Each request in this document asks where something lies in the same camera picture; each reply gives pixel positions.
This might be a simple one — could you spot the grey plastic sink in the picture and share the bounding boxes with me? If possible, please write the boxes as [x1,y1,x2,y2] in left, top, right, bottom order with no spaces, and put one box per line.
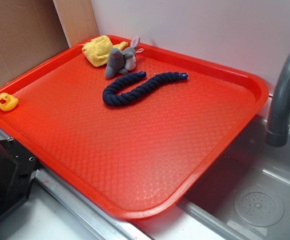
[135,107,290,240]

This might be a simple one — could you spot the yellow cloth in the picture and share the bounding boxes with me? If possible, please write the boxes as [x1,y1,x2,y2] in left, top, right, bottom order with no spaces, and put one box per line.
[82,35,128,67]

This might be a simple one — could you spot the light wooden board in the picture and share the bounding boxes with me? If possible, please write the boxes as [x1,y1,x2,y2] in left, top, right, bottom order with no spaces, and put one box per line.
[53,0,99,47]

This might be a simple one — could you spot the yellow rubber duck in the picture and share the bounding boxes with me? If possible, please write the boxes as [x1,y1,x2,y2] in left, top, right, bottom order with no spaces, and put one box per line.
[0,92,18,112]

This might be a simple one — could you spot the grey plastic faucet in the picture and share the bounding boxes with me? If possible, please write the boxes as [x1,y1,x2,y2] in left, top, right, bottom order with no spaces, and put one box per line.
[265,53,290,147]

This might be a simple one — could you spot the grey plush bunny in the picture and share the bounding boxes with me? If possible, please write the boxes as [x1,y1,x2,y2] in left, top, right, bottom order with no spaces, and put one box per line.
[105,36,144,80]

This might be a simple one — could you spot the dark blue rope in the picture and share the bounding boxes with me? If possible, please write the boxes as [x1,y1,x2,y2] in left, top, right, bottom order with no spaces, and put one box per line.
[102,70,189,108]

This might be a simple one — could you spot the brown cardboard panel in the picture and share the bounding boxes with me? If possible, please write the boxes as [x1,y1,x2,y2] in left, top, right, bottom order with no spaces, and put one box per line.
[0,0,68,87]

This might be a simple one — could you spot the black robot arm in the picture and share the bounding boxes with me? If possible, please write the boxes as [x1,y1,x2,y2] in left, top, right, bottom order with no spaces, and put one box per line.
[0,139,37,220]

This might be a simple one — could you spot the red plastic tray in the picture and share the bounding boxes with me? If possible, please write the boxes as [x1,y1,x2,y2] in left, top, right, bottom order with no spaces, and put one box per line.
[0,44,269,220]

